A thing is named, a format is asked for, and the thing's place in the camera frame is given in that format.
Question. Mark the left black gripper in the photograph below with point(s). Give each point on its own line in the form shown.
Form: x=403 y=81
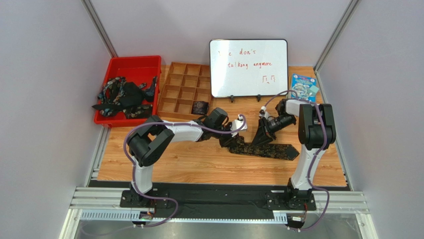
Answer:
x=227 y=139

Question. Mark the brown compartment tray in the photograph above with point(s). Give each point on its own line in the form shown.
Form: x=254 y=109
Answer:
x=184 y=84

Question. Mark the blue packaged item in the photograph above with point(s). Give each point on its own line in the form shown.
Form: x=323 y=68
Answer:
x=305 y=87

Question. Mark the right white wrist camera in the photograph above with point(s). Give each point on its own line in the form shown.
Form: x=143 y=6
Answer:
x=264 y=115

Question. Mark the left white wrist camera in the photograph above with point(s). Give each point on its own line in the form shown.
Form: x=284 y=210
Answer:
x=239 y=124

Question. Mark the white whiteboard with red writing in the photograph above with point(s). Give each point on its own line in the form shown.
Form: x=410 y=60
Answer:
x=248 y=67

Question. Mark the rolled dark tie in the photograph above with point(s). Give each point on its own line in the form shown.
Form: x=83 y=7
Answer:
x=200 y=108

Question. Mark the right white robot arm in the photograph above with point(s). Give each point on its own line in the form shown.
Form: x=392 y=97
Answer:
x=316 y=132

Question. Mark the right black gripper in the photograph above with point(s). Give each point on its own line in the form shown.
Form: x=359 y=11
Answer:
x=264 y=129

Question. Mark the aluminium frame rail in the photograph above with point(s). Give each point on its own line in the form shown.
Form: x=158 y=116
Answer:
x=95 y=213

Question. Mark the black plain tie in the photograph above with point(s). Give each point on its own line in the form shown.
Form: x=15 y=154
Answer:
x=118 y=96

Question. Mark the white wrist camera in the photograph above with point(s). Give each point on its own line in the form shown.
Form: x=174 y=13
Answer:
x=239 y=124
x=264 y=115

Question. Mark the black gold key pattern tie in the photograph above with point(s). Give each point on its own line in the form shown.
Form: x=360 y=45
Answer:
x=275 y=151

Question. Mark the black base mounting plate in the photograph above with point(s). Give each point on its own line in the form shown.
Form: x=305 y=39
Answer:
x=212 y=201

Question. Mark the blue floral pattern tie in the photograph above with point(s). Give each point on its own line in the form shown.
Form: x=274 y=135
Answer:
x=145 y=109

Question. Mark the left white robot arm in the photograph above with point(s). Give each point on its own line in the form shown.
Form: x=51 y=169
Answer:
x=145 y=144

